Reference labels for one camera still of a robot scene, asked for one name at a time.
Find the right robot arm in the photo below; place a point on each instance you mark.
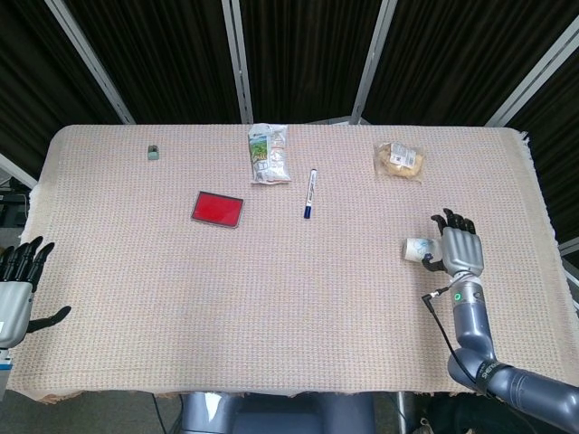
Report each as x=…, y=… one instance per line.
x=479, y=343

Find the small green eraser block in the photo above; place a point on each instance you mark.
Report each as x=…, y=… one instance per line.
x=154, y=153

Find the pink woven tablecloth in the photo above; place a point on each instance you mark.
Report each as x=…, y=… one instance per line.
x=271, y=280

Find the white paper cup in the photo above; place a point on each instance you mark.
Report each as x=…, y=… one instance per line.
x=420, y=249

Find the red ink pad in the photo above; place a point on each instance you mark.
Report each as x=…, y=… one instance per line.
x=217, y=209

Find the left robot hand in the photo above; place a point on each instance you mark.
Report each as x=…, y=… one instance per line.
x=11, y=300

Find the grey robot torso base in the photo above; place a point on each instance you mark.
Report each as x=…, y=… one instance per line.
x=276, y=413

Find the bread in clear wrapper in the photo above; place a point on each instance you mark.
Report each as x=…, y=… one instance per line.
x=399, y=162

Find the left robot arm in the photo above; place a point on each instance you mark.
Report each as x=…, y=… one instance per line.
x=3, y=366

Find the blue white marker pen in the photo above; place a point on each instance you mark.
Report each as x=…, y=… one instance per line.
x=309, y=194

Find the grey metal partition frame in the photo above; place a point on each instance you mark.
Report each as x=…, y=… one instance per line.
x=534, y=72
x=372, y=59
x=88, y=54
x=239, y=59

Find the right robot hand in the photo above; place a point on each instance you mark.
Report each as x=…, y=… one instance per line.
x=461, y=251

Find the white green snack bag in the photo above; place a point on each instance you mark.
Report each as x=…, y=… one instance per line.
x=269, y=153

